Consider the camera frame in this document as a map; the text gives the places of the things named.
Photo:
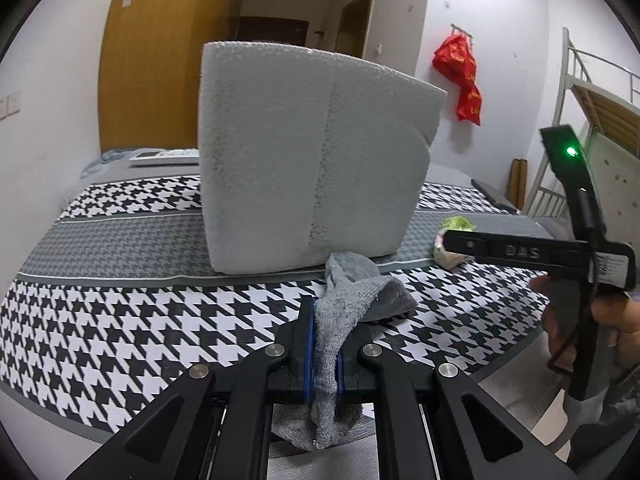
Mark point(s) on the grey sock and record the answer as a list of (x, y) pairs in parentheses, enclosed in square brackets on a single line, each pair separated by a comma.
[(345, 300)]

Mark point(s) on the dark brown door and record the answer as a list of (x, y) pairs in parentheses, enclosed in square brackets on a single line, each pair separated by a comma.
[(272, 30)]

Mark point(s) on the houndstooth blanket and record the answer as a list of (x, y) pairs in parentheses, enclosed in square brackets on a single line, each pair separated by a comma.
[(125, 260)]

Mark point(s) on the person's right forearm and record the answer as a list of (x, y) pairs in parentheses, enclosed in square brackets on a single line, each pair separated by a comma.
[(620, 400)]

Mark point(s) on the wooden wardrobe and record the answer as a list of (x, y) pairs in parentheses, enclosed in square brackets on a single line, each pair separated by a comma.
[(160, 70)]

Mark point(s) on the wooden door frame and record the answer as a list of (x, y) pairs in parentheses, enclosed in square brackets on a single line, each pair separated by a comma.
[(357, 25)]

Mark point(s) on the light blue cloth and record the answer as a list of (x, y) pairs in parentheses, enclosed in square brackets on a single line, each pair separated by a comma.
[(112, 156)]

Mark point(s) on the white remote control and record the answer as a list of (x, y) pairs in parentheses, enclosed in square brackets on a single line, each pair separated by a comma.
[(162, 156)]

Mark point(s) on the wall hook rack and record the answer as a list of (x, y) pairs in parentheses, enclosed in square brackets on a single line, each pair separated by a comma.
[(462, 30)]

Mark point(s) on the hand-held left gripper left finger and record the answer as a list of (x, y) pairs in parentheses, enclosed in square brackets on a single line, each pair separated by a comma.
[(309, 355)]

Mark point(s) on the person's right hand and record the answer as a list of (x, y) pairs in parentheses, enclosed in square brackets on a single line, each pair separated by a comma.
[(612, 310)]

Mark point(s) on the white metal bunk bed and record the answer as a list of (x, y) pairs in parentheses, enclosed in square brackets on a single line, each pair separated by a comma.
[(607, 105)]

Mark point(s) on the white foam box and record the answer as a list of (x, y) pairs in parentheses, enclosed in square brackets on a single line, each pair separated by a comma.
[(300, 160)]

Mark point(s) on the red plastic bag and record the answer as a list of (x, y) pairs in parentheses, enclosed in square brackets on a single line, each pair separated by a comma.
[(457, 67)]

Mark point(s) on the wooden sticks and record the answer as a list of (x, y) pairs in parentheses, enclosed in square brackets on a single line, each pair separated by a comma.
[(517, 185)]

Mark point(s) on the black flat object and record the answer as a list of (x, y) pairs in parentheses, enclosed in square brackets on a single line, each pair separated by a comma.
[(492, 194)]

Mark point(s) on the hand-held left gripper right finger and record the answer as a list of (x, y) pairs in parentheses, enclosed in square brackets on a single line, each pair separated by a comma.
[(341, 375)]

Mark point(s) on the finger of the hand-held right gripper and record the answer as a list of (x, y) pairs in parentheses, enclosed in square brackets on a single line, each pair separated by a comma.
[(465, 244)]

